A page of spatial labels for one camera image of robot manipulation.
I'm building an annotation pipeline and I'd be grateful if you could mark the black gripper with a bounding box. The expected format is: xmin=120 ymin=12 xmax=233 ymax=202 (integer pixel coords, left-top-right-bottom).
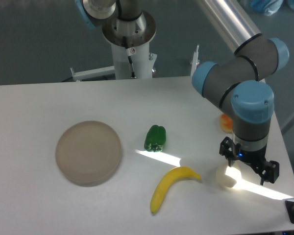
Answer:
xmin=219 ymin=137 xmax=279 ymax=186

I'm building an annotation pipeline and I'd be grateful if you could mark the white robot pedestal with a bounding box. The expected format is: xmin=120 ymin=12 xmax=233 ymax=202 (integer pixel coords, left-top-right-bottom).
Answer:
xmin=111 ymin=43 xmax=157 ymax=80

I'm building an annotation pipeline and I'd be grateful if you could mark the yellow banana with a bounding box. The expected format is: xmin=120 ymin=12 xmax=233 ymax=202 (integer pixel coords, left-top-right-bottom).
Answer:
xmin=149 ymin=166 xmax=201 ymax=214

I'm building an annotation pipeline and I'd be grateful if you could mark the orange bread roll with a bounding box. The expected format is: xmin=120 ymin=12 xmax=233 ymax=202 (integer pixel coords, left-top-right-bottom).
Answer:
xmin=219 ymin=114 xmax=232 ymax=133

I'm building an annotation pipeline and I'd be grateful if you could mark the white pear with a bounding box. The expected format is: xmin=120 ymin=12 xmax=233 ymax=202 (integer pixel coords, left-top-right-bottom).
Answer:
xmin=216 ymin=163 xmax=242 ymax=188

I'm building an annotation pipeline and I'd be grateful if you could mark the white metal base frame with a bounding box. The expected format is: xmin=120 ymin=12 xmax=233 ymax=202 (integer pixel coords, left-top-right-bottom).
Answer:
xmin=70 ymin=45 xmax=200 ymax=81

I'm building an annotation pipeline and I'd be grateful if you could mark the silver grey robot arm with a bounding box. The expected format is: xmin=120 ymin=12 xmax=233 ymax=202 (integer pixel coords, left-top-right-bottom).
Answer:
xmin=76 ymin=0 xmax=289 ymax=183

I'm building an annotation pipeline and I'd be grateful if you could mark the grey table leg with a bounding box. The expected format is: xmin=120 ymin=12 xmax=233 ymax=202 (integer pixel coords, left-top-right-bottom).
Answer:
xmin=280 ymin=111 xmax=294 ymax=135

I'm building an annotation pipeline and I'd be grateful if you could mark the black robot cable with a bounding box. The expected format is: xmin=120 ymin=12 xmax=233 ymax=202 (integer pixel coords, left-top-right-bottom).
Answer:
xmin=122 ymin=36 xmax=137 ymax=79

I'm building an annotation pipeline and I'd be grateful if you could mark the round beige plate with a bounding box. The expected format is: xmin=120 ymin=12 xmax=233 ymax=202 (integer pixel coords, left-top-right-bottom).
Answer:
xmin=55 ymin=121 xmax=123 ymax=187

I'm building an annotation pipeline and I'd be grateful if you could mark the green bell pepper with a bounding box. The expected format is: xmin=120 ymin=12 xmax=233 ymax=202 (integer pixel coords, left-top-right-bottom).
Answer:
xmin=144 ymin=125 xmax=166 ymax=152

